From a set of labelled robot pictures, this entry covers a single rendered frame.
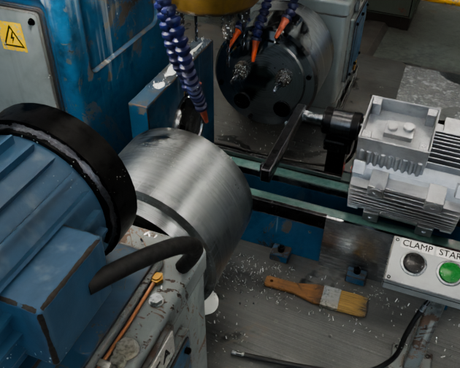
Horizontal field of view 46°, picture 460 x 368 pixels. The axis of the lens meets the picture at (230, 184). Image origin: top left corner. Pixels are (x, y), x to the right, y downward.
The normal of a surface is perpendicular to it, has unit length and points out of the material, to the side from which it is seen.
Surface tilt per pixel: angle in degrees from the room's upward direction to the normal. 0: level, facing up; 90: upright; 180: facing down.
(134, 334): 0
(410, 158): 108
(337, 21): 90
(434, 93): 0
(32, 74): 90
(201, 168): 28
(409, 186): 19
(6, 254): 49
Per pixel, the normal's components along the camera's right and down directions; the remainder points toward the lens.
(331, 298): 0.01, -0.77
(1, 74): -0.36, 0.59
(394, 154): -0.37, 0.80
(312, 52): 0.76, -0.25
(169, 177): 0.28, -0.67
